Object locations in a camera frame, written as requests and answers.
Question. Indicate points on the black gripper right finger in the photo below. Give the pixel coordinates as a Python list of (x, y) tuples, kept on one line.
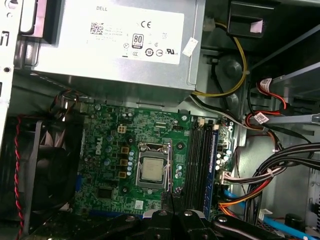
[(192, 225)]

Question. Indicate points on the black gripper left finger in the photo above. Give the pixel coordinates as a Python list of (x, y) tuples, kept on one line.
[(162, 225)]

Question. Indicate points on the black RAM slot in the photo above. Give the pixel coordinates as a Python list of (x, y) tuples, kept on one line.
[(198, 162), (205, 162), (191, 162)]

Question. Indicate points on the metal socket cover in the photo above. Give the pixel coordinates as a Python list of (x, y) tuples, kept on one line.
[(150, 185)]

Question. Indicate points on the silver CPU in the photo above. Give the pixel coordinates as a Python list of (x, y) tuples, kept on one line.
[(152, 169)]

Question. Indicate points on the green motherboard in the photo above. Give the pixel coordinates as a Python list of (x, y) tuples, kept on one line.
[(112, 120)]

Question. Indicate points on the black case fan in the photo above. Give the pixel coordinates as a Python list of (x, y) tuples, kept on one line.
[(55, 162)]

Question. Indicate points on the grey power supply unit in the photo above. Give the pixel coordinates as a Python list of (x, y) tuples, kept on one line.
[(112, 75)]

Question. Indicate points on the metal drive cage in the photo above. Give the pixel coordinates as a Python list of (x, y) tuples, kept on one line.
[(300, 82)]

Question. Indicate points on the black PC case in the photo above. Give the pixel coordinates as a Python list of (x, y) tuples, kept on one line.
[(27, 97)]

